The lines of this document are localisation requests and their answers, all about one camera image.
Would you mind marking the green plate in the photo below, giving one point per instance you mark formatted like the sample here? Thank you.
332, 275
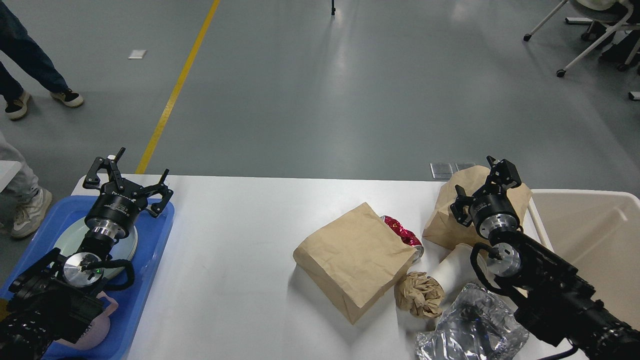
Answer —
70, 240

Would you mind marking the blue plastic tray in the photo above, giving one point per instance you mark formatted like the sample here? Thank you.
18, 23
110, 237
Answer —
153, 234

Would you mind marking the white office chair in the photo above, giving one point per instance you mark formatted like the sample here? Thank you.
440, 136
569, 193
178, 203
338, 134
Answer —
604, 17

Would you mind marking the silver floor socket plates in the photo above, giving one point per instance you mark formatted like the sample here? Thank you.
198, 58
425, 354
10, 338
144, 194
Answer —
444, 170

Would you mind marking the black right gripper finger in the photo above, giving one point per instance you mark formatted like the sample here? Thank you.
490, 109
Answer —
503, 175
460, 207

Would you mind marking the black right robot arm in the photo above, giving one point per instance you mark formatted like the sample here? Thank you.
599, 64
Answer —
553, 302

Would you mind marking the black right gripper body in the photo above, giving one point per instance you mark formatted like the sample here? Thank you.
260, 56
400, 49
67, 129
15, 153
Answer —
493, 212

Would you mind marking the beige plastic bin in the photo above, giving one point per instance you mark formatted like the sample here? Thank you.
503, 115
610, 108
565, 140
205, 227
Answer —
598, 232

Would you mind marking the person in white clothes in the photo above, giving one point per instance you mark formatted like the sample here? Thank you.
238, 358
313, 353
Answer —
32, 200

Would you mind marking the pink plate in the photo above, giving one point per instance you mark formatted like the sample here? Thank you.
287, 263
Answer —
123, 250

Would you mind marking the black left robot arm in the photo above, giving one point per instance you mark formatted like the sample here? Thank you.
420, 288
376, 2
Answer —
56, 298

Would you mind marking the white paper cup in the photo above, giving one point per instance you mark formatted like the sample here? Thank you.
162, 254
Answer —
455, 270

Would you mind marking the crumpled brown paper ball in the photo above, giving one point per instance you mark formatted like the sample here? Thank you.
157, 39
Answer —
419, 294

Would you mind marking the white side table corner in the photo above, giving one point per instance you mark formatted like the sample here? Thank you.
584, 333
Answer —
8, 171

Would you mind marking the small brown paper bag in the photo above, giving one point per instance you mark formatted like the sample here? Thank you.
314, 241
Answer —
443, 229

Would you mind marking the crushed red can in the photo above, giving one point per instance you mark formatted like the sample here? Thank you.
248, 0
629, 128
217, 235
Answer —
408, 237

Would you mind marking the large brown paper bag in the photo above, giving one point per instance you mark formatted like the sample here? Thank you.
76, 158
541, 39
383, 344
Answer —
354, 260

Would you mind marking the pink mug dark inside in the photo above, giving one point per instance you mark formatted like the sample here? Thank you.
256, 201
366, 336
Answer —
98, 329

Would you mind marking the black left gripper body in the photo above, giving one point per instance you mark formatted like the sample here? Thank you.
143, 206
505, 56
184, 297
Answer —
114, 215

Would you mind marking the crumpled clear plastic bag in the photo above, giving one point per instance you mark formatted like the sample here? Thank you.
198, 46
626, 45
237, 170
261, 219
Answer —
478, 325

